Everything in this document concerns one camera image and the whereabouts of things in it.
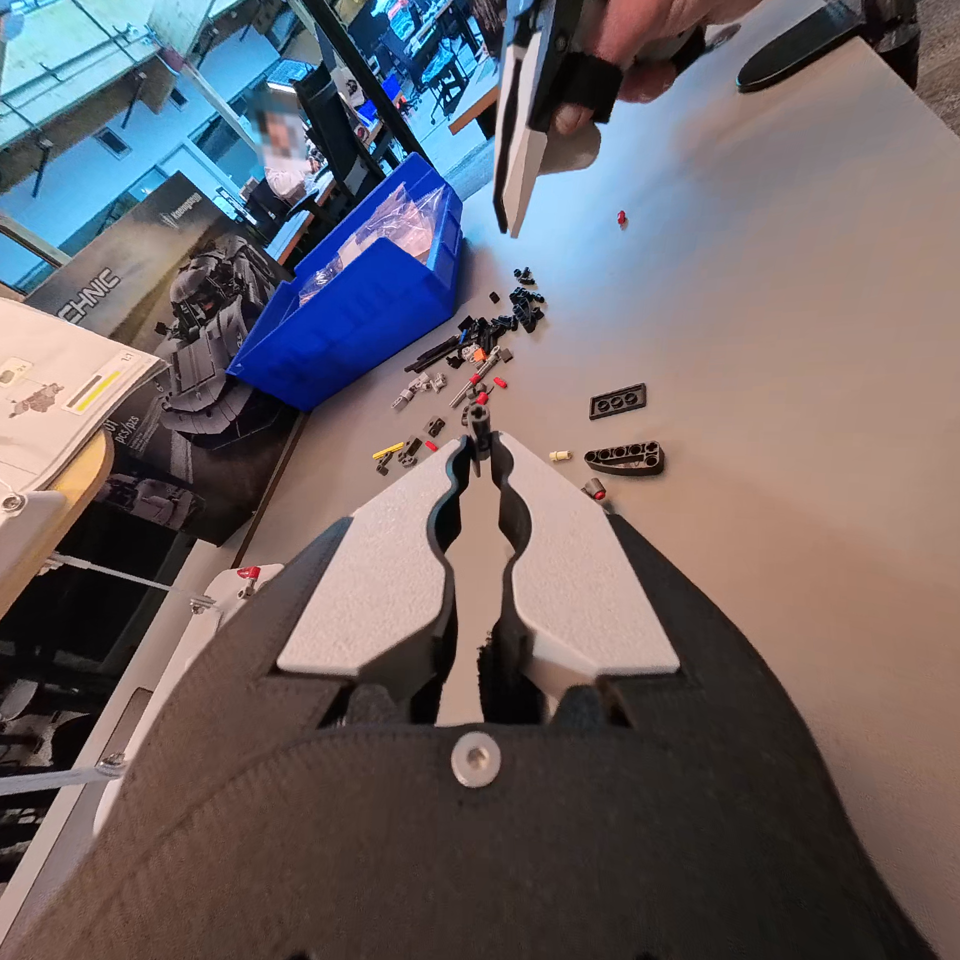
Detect white book stand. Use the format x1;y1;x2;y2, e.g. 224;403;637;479
0;431;288;901

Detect open instruction book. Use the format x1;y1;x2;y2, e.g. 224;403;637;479
0;296;170;492

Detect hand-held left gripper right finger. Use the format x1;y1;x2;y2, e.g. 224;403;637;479
480;429;682;706

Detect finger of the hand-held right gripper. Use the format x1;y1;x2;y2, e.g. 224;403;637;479
501;33;560;240
491;30;526;234

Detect cluster of black lego beams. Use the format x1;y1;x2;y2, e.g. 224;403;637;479
491;266;549;335

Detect person's right hand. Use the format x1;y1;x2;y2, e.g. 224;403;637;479
551;0;751;138

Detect black pole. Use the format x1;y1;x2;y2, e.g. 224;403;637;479
296;0;436;174

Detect black curved lego beam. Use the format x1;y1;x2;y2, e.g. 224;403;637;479
583;441;666;477

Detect cluster of light grey connectors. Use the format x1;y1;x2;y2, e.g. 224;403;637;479
390;371;450;411

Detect pile of black lego pieces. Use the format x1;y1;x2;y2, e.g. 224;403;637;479
405;313;519;376

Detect blue plastic bin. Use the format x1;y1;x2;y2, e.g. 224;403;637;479
227;152;465;412

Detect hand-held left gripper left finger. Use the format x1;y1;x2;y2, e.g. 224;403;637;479
276;435;475;691

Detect clear plastic bags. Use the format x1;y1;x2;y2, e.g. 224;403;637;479
298;183;451;309

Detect long grey lego axle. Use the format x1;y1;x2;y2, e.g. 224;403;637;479
450;352;502;410

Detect dark printed lego box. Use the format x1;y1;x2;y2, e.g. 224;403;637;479
22;171;309;547

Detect black lego plate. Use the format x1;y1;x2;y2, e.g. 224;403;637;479
588;383;648;421

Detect cluster of dark grey connectors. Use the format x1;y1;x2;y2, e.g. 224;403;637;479
373;416;447;477

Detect black armrest pad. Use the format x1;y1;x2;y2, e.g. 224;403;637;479
735;0;920;95

